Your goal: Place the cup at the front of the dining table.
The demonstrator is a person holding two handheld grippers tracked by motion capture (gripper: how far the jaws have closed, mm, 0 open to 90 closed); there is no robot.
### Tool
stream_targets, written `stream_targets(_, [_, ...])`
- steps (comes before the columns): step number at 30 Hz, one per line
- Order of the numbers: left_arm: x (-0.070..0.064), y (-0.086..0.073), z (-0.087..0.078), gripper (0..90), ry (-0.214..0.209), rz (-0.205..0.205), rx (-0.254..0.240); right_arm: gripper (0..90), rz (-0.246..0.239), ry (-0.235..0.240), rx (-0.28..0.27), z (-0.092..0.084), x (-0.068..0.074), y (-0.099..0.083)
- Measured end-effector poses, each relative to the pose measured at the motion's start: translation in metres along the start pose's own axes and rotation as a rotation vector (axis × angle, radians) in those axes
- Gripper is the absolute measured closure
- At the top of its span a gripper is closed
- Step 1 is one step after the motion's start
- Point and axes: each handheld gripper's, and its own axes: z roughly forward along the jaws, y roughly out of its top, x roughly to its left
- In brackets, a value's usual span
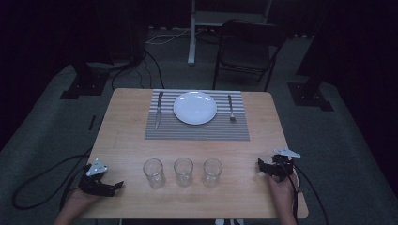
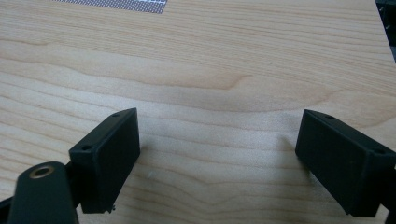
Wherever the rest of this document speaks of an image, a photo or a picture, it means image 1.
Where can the person's right hand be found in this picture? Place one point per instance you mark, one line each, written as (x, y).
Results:
(283, 193)

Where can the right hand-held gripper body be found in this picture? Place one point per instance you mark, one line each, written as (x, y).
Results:
(283, 167)

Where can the person's left hand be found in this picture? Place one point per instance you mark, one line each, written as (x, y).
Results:
(80, 200)

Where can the white round plate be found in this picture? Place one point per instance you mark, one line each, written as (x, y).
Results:
(195, 108)

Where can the clear drinking glass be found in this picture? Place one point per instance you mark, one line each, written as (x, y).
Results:
(212, 172)
(154, 172)
(183, 172)

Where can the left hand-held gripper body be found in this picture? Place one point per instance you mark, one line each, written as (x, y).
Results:
(94, 182)

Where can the grey striped placemat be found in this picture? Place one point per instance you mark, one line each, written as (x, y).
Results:
(194, 131)

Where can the silver fork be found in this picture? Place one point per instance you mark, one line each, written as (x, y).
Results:
(231, 108)

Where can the black stand with flat base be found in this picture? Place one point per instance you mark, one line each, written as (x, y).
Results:
(309, 93)
(86, 86)

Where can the white metal stand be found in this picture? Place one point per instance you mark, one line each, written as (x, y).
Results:
(192, 37)

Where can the silver table knife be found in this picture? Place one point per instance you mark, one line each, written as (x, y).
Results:
(158, 112)

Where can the black folding chair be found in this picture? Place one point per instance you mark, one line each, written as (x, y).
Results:
(247, 53)

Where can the small black floor object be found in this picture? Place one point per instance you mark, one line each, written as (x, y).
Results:
(91, 122)

